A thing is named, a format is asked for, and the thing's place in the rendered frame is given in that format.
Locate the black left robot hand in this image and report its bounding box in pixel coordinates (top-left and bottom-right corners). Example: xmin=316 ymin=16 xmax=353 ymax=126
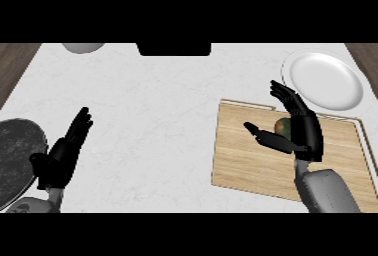
xmin=29 ymin=106 xmax=94 ymax=191

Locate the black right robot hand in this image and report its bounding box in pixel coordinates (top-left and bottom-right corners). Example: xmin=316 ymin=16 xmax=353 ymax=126
xmin=242 ymin=79 xmax=325 ymax=163

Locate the green squash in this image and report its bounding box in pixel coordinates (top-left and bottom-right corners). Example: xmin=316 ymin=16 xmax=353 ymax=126
xmin=273 ymin=117 xmax=294 ymax=140

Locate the wooden tray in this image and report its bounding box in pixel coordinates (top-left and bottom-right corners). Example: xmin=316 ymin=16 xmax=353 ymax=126
xmin=210 ymin=98 xmax=378 ymax=214

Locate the white plate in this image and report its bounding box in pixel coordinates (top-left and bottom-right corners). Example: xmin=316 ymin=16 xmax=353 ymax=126
xmin=280 ymin=48 xmax=372 ymax=117

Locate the dark grey round pan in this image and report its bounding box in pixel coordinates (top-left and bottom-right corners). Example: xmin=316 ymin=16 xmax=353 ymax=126
xmin=0 ymin=118 xmax=50 ymax=211

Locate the grey bowl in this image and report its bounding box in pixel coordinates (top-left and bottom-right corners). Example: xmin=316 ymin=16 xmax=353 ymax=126
xmin=60 ymin=43 xmax=106 ymax=55

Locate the black appliance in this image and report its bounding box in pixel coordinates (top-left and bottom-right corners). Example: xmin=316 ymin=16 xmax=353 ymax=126
xmin=136 ymin=43 xmax=213 ymax=57

